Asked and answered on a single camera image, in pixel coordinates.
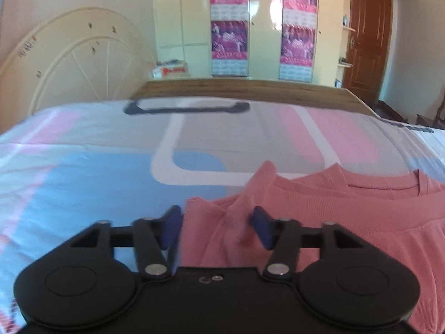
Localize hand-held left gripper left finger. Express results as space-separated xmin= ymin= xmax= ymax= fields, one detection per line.
xmin=69 ymin=205 xmax=184 ymax=281

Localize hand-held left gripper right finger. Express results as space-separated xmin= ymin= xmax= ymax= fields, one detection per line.
xmin=253 ymin=205 xmax=364 ymax=281

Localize pink sweater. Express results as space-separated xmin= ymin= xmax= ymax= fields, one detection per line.
xmin=181 ymin=161 xmax=445 ymax=334

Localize bed with patterned sheet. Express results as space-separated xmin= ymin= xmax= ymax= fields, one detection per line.
xmin=0 ymin=99 xmax=445 ymax=332

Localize cream round headboard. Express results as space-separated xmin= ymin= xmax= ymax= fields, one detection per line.
xmin=0 ymin=6 xmax=158 ymax=137

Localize wooden chair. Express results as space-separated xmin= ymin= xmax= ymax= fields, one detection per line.
xmin=415 ymin=102 xmax=445 ymax=128

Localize cream wardrobe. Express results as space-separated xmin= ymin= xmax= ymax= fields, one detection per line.
xmin=152 ymin=0 xmax=359 ymax=86

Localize brown wooden door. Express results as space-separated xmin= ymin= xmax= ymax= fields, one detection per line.
xmin=342 ymin=0 xmax=394 ymax=107

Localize cream corner shelves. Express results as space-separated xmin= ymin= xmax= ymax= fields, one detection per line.
xmin=338 ymin=0 xmax=359 ymax=67

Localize wooden bed frame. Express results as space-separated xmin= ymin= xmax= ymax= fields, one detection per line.
xmin=130 ymin=78 xmax=382 ymax=116

